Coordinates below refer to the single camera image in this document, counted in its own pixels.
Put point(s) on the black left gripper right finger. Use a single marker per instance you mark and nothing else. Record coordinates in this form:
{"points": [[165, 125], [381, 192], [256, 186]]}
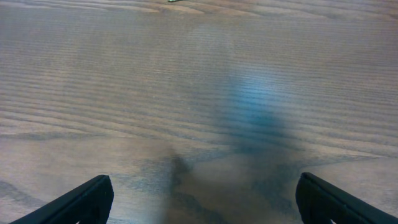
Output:
{"points": [[320, 202]]}

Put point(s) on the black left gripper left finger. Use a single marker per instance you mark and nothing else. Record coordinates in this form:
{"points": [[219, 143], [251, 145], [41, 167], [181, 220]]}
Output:
{"points": [[89, 203]]}

